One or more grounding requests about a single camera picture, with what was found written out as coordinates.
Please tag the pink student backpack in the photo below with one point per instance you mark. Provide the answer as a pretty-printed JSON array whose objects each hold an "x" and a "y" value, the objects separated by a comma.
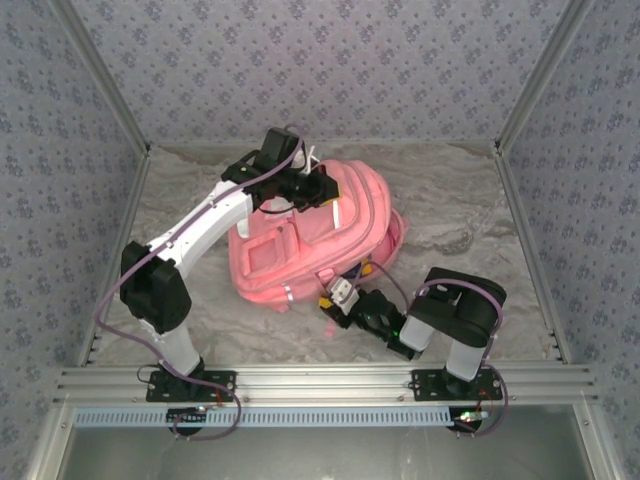
[{"x": 310, "y": 250}]

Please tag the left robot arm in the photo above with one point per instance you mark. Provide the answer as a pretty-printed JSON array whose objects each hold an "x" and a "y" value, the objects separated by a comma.
[{"x": 210, "y": 220}]

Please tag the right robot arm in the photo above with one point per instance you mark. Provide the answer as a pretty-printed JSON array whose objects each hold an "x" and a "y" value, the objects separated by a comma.
[{"x": 460, "y": 305}]

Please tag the small black controller board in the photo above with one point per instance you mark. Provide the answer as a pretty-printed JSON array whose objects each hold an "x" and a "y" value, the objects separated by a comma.
[
  {"x": 187, "y": 415},
  {"x": 467, "y": 417}
]

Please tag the grey metal panel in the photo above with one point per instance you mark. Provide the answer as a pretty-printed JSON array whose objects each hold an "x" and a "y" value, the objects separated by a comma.
[{"x": 320, "y": 455}]

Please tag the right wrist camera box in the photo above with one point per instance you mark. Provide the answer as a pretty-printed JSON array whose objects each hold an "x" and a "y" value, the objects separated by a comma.
[{"x": 345, "y": 290}]

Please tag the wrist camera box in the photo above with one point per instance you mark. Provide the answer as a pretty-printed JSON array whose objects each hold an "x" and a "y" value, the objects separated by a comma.
[
  {"x": 306, "y": 159},
  {"x": 345, "y": 290}
]

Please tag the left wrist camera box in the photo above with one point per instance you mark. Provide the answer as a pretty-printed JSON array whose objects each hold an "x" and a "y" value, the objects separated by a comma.
[{"x": 306, "y": 159}]

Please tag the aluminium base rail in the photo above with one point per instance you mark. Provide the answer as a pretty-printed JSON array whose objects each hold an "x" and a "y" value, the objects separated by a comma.
[{"x": 320, "y": 382}]

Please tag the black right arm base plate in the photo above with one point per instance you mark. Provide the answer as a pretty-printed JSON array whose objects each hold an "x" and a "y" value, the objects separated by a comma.
[{"x": 425, "y": 387}]

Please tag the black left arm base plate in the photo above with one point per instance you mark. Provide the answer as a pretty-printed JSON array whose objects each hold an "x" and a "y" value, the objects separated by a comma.
[{"x": 165, "y": 390}]

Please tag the aluminium frame post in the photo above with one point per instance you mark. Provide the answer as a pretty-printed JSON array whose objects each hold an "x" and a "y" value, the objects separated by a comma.
[
  {"x": 106, "y": 75},
  {"x": 540, "y": 75}
]

